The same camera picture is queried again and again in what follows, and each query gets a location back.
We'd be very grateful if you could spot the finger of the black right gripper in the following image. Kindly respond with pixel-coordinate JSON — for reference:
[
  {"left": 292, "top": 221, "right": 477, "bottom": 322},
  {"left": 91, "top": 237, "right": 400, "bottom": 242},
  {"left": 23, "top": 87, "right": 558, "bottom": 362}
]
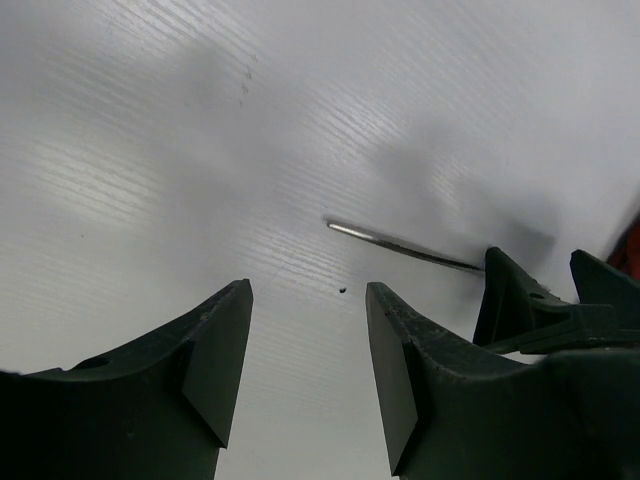
[
  {"left": 570, "top": 250, "right": 640, "bottom": 330},
  {"left": 473, "top": 247, "right": 639, "bottom": 353}
]

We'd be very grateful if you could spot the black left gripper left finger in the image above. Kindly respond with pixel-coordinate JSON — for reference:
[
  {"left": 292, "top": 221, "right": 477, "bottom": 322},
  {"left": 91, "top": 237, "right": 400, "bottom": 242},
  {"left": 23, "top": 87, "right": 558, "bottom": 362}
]
[{"left": 1, "top": 279, "right": 253, "bottom": 479}]

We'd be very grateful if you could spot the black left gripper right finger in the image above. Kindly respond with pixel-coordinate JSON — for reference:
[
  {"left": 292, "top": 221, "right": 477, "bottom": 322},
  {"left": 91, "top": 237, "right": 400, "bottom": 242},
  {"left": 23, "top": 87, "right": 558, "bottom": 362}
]
[{"left": 365, "top": 282, "right": 639, "bottom": 479}]

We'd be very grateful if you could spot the dark red cloth napkin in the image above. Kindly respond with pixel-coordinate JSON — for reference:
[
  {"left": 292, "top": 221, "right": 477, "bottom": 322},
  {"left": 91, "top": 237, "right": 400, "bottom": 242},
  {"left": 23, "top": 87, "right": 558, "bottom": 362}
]
[{"left": 606, "top": 205, "right": 640, "bottom": 280}]

